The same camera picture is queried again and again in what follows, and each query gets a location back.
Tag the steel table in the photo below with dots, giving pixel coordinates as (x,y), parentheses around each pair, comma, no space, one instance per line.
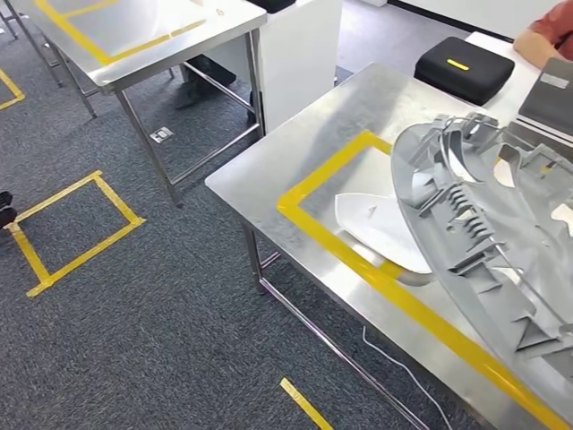
(179,41)

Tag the yellow tape outline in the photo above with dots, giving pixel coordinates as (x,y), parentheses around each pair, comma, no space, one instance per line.
(72,31)
(340,250)

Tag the black rubber foot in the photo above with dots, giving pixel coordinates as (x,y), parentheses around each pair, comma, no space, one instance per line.
(7,210)

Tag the steel workbench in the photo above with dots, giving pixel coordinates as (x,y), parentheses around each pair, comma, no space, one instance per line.
(340,113)

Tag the black case yellow label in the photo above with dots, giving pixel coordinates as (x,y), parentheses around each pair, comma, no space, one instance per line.
(465,83)

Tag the white cabinet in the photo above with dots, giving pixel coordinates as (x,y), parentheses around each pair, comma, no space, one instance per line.
(300,65)

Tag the grey plastic wheel cover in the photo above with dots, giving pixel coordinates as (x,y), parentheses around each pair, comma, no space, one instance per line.
(492,267)

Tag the metal floor socket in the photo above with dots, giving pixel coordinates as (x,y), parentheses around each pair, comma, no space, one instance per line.
(161,135)

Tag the person's right forearm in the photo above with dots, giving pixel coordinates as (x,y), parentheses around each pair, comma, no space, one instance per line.
(532,47)

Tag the black padded case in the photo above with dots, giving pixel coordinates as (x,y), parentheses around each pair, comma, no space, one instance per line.
(273,5)

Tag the white mirror cover part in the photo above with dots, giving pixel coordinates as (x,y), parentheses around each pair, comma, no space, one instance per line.
(381,228)

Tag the person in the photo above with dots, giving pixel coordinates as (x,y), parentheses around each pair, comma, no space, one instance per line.
(555,24)

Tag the white desk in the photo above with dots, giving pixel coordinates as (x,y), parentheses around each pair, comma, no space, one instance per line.
(525,83)

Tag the grey laptop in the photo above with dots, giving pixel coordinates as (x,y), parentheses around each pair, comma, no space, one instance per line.
(550,101)

